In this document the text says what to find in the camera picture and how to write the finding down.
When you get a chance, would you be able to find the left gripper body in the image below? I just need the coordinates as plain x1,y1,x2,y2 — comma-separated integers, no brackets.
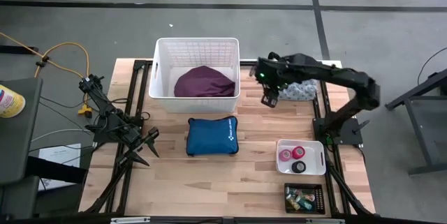
117,124,149,151

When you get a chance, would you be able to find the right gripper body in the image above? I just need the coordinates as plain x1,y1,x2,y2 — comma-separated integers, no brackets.
249,56,293,94

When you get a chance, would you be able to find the red bandage roll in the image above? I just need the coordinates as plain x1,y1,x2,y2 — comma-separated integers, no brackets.
291,146,306,160

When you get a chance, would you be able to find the purple garment with white strap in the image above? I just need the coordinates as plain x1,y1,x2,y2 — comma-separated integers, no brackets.
173,65,237,98

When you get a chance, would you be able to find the black bandage roll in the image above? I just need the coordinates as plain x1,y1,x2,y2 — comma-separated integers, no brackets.
291,160,307,174

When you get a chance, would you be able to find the teal pill bottle white cap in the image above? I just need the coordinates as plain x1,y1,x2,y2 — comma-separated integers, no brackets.
296,198,312,211

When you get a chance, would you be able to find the grey patterned cloth gown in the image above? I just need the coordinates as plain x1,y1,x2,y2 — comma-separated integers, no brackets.
277,78,319,102

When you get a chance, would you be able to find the white perforated plastic basket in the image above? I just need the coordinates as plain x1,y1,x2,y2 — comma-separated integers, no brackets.
148,37,242,114

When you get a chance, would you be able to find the blue first aid pouch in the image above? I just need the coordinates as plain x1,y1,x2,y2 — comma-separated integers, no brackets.
186,115,240,157

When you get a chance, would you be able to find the small white plastic bin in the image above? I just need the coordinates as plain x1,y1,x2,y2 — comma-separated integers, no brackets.
275,139,327,177

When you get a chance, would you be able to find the white paper sheet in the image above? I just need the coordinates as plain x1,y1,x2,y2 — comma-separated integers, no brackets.
37,142,82,192

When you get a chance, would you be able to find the black mesh tray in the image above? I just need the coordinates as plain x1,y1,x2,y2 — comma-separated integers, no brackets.
283,182,326,215

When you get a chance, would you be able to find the dark grey side table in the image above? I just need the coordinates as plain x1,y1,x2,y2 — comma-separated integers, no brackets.
0,77,88,220

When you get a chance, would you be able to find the yellow white canister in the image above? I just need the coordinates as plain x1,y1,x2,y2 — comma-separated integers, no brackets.
0,84,27,119

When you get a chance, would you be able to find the black metal floor bar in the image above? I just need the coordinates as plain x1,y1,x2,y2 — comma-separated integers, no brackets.
0,45,39,55

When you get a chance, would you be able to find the black metal stand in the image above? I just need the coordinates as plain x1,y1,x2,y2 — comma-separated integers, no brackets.
385,68,447,176

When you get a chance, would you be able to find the black aluminium table frame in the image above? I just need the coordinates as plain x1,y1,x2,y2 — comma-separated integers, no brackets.
78,59,376,218

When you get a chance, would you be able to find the white floor cable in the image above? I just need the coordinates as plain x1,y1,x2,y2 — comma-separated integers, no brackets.
30,128,96,144

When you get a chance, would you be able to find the yellow extension cable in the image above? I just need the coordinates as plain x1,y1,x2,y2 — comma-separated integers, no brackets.
0,31,94,119

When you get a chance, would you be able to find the black floor cable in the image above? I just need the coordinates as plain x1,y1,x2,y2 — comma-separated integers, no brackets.
417,46,447,85

